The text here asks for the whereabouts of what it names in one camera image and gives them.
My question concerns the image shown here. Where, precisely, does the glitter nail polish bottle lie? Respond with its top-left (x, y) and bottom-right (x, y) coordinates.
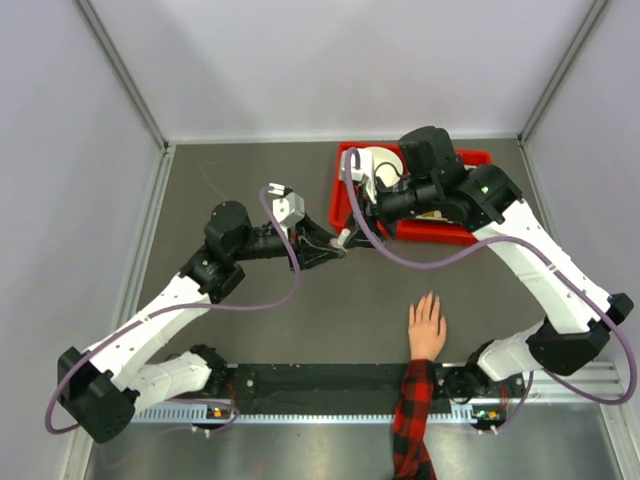
top-left (330, 238), bottom-right (347, 257)

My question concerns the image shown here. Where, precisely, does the person's left hand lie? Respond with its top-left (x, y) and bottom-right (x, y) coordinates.
top-left (407, 292), bottom-right (447, 361)

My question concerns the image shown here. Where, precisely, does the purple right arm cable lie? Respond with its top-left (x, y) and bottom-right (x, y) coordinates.
top-left (344, 147), bottom-right (639, 404)

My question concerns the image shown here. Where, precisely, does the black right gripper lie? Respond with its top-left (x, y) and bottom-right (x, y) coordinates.
top-left (343, 174), bottom-right (438, 250)

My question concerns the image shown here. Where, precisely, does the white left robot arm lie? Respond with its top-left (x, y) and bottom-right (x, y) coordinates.
top-left (44, 193), bottom-right (347, 443)

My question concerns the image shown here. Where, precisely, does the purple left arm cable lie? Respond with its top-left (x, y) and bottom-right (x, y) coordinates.
top-left (44, 187), bottom-right (304, 435)

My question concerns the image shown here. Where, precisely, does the red plastic tray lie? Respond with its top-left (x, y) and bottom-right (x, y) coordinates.
top-left (328, 141), bottom-right (475, 246)

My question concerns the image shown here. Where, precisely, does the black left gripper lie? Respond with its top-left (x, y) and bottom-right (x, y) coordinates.
top-left (232, 212), bottom-right (345, 273)

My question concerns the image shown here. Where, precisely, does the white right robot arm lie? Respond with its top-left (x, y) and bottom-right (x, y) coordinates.
top-left (340, 126), bottom-right (638, 403)

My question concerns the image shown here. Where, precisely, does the floral white bowl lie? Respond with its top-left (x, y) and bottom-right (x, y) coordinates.
top-left (366, 146), bottom-right (404, 188)

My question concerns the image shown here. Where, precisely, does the square floral saucer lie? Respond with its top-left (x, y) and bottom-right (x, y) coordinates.
top-left (417, 210), bottom-right (459, 225)

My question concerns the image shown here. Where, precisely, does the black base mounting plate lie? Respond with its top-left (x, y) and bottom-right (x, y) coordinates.
top-left (169, 362), bottom-right (506, 415)

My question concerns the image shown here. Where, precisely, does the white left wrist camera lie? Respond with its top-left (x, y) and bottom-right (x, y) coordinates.
top-left (267, 183), bottom-right (306, 233)

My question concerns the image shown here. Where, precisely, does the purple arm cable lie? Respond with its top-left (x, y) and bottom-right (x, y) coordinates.
top-left (344, 147), bottom-right (639, 404)
top-left (44, 187), bottom-right (304, 435)

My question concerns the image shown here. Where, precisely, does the grey slotted cable duct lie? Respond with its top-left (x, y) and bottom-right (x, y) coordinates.
top-left (134, 403), bottom-right (501, 425)

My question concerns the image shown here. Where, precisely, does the red plaid sleeve forearm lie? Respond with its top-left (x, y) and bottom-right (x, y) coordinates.
top-left (392, 360), bottom-right (436, 480)

